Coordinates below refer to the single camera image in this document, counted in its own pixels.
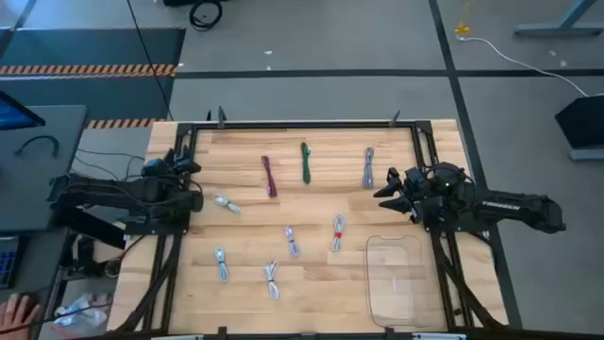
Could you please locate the crumpled clear plastic bag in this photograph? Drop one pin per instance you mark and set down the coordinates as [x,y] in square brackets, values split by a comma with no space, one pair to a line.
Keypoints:
[80,314]

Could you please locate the person's hand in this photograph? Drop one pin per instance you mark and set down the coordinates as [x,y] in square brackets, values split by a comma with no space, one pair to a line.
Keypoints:
[16,314]

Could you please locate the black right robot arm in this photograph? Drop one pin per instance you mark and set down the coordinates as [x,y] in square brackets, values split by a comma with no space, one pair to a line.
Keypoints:
[509,208]

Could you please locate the black keyboard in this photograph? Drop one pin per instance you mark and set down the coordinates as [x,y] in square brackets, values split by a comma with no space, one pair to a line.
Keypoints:
[7,264]

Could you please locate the grey desk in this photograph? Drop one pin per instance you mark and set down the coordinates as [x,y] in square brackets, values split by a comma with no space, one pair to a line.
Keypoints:
[42,189]

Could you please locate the grey table clamp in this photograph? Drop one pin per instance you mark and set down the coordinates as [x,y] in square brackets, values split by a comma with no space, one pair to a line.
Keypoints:
[222,116]
[395,118]

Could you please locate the black aluminium table frame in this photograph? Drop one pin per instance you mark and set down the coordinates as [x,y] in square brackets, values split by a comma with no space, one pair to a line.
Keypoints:
[302,125]

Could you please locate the black computer monitor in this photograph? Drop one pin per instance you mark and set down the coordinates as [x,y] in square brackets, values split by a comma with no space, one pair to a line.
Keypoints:
[14,115]

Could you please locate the black hazard-striped floor mat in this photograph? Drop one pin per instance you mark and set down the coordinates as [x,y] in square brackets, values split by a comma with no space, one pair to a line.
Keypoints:
[94,47]

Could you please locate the clear plastic bin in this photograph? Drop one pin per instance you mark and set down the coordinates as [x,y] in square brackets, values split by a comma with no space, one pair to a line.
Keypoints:
[394,283]

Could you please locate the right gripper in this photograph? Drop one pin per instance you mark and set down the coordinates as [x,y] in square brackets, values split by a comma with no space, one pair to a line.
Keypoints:
[417,203]

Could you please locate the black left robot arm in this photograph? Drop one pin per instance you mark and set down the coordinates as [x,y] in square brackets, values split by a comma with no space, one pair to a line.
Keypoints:
[118,198]

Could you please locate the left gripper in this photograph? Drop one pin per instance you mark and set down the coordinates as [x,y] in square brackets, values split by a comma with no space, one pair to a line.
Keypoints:
[174,166]

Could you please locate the blue-grey table leg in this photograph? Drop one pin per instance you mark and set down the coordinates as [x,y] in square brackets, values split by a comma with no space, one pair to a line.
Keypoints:
[557,29]

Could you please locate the black angled panel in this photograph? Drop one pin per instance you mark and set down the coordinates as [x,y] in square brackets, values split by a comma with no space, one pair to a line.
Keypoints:
[582,123]

